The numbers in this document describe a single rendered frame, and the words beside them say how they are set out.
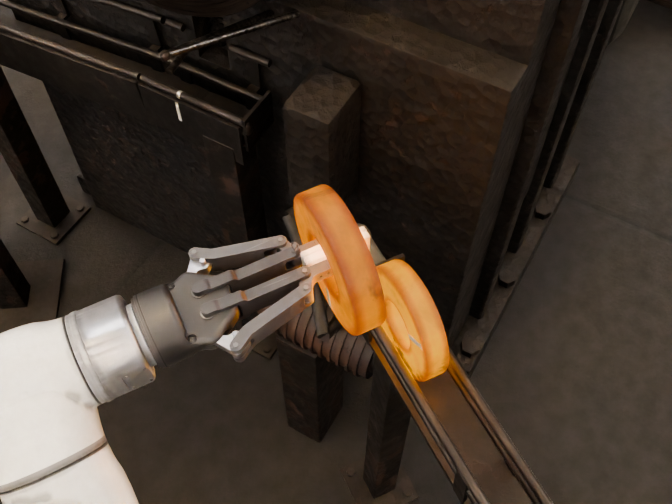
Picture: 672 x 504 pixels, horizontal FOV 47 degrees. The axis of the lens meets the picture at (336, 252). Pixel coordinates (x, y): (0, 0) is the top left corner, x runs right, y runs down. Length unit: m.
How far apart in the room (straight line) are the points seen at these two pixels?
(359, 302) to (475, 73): 0.41
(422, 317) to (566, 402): 0.90
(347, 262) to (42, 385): 0.29
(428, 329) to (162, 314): 0.33
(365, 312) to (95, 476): 0.28
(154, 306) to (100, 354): 0.06
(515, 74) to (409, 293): 0.32
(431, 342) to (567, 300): 1.00
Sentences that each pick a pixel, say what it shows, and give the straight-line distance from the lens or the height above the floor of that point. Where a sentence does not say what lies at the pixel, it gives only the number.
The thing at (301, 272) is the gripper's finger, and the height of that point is 0.93.
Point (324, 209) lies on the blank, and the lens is 0.73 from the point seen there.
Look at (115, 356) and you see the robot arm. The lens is 0.72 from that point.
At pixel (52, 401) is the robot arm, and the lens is 0.72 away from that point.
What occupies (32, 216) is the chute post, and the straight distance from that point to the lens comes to 2.08.
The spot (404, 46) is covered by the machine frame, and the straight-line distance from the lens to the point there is 1.05.
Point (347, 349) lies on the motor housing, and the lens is 1.19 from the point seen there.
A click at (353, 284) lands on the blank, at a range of 0.71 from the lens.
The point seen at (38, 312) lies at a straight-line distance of 1.91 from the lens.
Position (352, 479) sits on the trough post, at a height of 0.01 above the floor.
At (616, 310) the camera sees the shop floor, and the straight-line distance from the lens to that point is 1.91.
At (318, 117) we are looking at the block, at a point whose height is 0.80.
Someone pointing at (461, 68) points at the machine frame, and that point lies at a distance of 1.03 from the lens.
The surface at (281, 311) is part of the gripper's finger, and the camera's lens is 0.73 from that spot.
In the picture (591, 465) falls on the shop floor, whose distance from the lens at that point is 1.73.
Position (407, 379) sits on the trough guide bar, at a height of 0.69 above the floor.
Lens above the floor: 1.56
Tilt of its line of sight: 56 degrees down
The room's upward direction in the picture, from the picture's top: straight up
